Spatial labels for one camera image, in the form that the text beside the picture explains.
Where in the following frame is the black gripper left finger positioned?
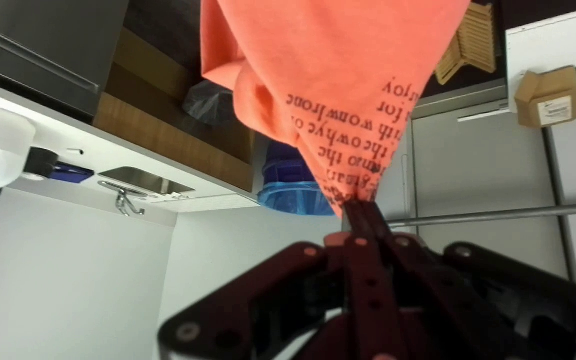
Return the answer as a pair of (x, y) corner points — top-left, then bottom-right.
(345, 199), (409, 360)

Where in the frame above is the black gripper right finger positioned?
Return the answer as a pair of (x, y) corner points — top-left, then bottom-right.
(366, 202), (489, 360)

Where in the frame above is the peach printed shirt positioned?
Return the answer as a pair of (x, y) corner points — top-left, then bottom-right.
(200, 0), (470, 207)

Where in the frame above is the blue recycling bin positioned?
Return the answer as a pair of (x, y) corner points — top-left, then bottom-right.
(258, 141), (332, 216)

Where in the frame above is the cardboard box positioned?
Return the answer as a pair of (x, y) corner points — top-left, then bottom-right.
(514, 66), (576, 127)

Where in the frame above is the wooden folding rack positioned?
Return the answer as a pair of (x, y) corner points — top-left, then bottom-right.
(434, 1), (496, 86)

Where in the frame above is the wooden kitchen cabinet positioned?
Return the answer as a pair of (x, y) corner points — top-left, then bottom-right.
(94, 29), (252, 192)

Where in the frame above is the stainless steel dishwasher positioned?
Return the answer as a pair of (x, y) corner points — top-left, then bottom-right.
(0, 0), (131, 123)

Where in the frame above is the grey wall rail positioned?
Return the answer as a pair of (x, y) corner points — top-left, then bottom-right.
(388, 204), (576, 225)

